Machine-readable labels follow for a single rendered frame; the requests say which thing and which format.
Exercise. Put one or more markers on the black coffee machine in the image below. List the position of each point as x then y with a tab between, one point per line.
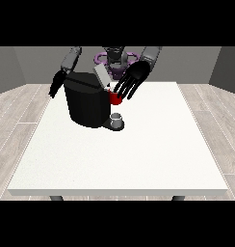
85	99

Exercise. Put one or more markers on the pale grey machine lid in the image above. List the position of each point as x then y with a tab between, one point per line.
101	75

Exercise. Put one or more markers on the grey robot trunk purple rings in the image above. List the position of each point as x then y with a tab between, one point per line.
117	62

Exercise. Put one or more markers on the small grey cup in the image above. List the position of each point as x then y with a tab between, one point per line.
116	120

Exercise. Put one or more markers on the dark table leg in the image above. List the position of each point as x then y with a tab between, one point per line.
56	198
178	198

